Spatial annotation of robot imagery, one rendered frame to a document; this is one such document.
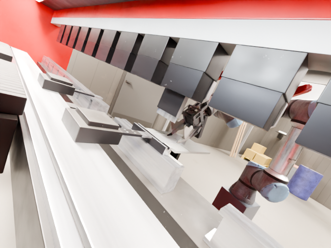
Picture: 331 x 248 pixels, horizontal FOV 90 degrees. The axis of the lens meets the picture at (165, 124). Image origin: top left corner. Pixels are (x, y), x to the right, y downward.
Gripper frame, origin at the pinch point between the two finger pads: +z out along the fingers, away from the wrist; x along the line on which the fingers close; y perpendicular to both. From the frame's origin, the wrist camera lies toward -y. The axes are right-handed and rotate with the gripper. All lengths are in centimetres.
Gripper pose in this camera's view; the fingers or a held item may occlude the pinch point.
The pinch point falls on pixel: (174, 138)
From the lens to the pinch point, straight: 67.4
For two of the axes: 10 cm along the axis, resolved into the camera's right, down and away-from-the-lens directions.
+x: 6.1, 4.1, -6.8
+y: -2.5, -7.1, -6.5
